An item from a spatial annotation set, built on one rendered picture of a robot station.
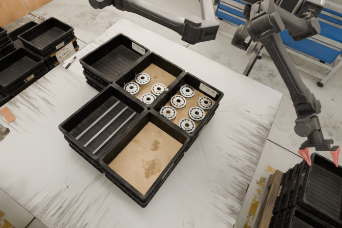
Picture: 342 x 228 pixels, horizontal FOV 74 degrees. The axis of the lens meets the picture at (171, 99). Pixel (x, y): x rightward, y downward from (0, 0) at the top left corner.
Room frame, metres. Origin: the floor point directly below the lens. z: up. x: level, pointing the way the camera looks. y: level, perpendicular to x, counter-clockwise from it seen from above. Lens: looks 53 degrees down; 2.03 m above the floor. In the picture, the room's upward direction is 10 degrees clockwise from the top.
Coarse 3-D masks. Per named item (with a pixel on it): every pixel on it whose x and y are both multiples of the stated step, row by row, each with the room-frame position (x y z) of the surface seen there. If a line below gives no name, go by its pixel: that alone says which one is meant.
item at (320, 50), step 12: (324, 12) 2.33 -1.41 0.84; (336, 12) 2.30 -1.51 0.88; (324, 24) 2.31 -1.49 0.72; (336, 24) 2.26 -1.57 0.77; (288, 36) 2.41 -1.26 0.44; (336, 36) 2.24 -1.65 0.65; (300, 48) 2.33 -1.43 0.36; (312, 48) 2.29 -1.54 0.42; (324, 48) 2.25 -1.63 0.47; (336, 48) 2.20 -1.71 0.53; (324, 60) 2.22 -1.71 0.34
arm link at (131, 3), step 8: (120, 0) 0.93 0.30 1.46; (128, 0) 0.91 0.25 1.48; (136, 0) 0.92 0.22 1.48; (120, 8) 0.92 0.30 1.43; (128, 8) 0.90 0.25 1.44; (136, 8) 0.89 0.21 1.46; (144, 8) 0.88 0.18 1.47; (152, 8) 0.89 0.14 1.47; (144, 16) 0.87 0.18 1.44; (152, 16) 0.85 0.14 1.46; (160, 16) 0.84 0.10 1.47; (168, 16) 0.85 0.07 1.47; (176, 16) 0.86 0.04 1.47; (192, 16) 0.83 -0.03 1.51; (160, 24) 0.84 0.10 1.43; (168, 24) 0.82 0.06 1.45; (176, 24) 0.81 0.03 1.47; (184, 24) 0.80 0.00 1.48; (192, 24) 0.79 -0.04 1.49; (200, 24) 0.79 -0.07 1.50; (176, 32) 0.81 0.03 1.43; (184, 32) 0.81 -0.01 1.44; (184, 40) 0.80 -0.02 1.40
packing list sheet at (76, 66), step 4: (92, 44) 1.43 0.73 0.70; (84, 48) 1.37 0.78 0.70; (88, 48) 1.38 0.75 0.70; (92, 48) 1.39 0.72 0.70; (80, 52) 1.32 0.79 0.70; (84, 52) 1.32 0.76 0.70; (88, 52) 1.33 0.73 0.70; (72, 56) 1.26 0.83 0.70; (76, 56) 1.26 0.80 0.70; (80, 56) 1.27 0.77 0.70; (68, 60) 1.21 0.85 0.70; (76, 60) 1.23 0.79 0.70; (64, 64) 1.16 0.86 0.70; (72, 64) 1.18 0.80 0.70; (76, 64) 1.18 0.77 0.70; (80, 64) 1.19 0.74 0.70; (68, 68) 1.13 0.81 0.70; (72, 68) 1.14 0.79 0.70; (76, 68) 1.14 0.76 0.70; (80, 68) 1.15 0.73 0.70; (76, 72) 1.10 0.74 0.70; (80, 72) 1.11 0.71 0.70
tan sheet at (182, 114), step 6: (186, 84) 1.05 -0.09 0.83; (198, 96) 0.97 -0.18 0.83; (168, 102) 0.87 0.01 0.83; (186, 102) 0.90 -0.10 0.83; (192, 102) 0.91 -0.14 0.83; (186, 108) 0.85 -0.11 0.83; (180, 114) 0.80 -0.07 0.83; (186, 114) 0.81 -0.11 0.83; (174, 120) 0.75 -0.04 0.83; (180, 120) 0.75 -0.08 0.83; (186, 126) 0.72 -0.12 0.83
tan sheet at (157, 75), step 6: (150, 66) 1.17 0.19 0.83; (156, 66) 1.18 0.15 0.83; (144, 72) 1.10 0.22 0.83; (150, 72) 1.11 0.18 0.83; (156, 72) 1.12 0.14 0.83; (162, 72) 1.13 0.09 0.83; (150, 78) 1.05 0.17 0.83; (156, 78) 1.06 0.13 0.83; (162, 78) 1.07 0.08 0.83; (168, 78) 1.08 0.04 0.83; (174, 78) 1.09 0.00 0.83; (150, 84) 1.00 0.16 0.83; (168, 84) 1.03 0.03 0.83; (144, 90) 0.94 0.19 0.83; (150, 90) 0.95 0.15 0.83; (138, 96) 0.88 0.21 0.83
